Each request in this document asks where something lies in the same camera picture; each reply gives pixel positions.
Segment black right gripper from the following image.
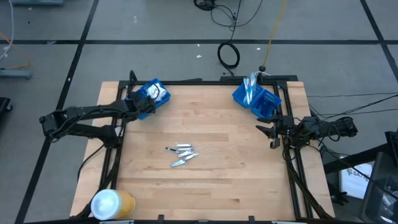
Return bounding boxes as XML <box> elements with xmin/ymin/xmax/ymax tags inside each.
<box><xmin>254</xmin><ymin>114</ymin><xmax>295</xmax><ymax>150</ymax></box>

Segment white packets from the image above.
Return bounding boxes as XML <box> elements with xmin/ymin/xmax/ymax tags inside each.
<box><xmin>146</xmin><ymin>82</ymin><xmax>160</xmax><ymax>100</ymax></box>

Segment black slanted beam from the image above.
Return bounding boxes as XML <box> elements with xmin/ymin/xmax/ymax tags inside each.
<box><xmin>323</xmin><ymin>143</ymin><xmax>388</xmax><ymax>175</ymax></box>

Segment white lidded yellow canister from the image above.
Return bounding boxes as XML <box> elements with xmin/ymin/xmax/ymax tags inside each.
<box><xmin>90</xmin><ymin>189</ymin><xmax>137</xmax><ymax>221</ymax></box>

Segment white printed bag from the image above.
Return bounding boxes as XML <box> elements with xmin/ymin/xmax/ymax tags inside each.
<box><xmin>338</xmin><ymin>163</ymin><xmax>373</xmax><ymax>200</ymax></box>

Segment black equipment stand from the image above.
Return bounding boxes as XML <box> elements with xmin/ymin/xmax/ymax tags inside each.
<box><xmin>384</xmin><ymin>130</ymin><xmax>398</xmax><ymax>167</ymax></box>

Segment grey metal foot bar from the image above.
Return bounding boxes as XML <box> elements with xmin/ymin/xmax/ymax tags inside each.
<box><xmin>11</xmin><ymin>0</ymin><xmax>66</xmax><ymax>7</ymax></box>
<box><xmin>0</xmin><ymin>69</ymin><xmax>32</xmax><ymax>80</ymax></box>

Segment black plastic bin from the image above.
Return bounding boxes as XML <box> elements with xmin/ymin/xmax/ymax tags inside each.
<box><xmin>360</xmin><ymin>151</ymin><xmax>398</xmax><ymax>224</ymax></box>

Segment black floor object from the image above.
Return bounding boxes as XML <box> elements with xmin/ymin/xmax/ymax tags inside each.
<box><xmin>0</xmin><ymin>96</ymin><xmax>13</xmax><ymax>121</ymax></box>

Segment black aluminium table frame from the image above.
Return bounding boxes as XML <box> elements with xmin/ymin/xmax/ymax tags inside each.
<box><xmin>74</xmin><ymin>70</ymin><xmax>335</xmax><ymax>224</ymax></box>

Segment black coiled hanging cable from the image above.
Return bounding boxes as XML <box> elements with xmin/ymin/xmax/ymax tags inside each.
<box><xmin>216</xmin><ymin>0</ymin><xmax>243</xmax><ymax>77</ymax></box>

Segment black floor cable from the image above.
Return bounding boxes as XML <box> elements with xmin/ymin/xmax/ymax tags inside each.
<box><xmin>306</xmin><ymin>91</ymin><xmax>398</xmax><ymax>98</ymax></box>
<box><xmin>307</xmin><ymin>94</ymin><xmax>398</xmax><ymax>114</ymax></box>

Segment yellow hanging cable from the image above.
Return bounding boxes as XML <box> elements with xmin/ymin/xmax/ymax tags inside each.
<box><xmin>262</xmin><ymin>0</ymin><xmax>289</xmax><ymax>68</ymax></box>

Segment black cable bundle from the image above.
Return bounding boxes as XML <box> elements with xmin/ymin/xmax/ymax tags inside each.
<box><xmin>193</xmin><ymin>0</ymin><xmax>217</xmax><ymax>12</ymax></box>

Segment yellow floor cable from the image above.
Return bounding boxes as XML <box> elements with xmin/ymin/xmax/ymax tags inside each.
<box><xmin>0</xmin><ymin>30</ymin><xmax>32</xmax><ymax>71</ymax></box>

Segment white floor cable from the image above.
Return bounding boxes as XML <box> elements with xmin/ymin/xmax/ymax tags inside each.
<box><xmin>0</xmin><ymin>0</ymin><xmax>16</xmax><ymax>62</ymax></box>

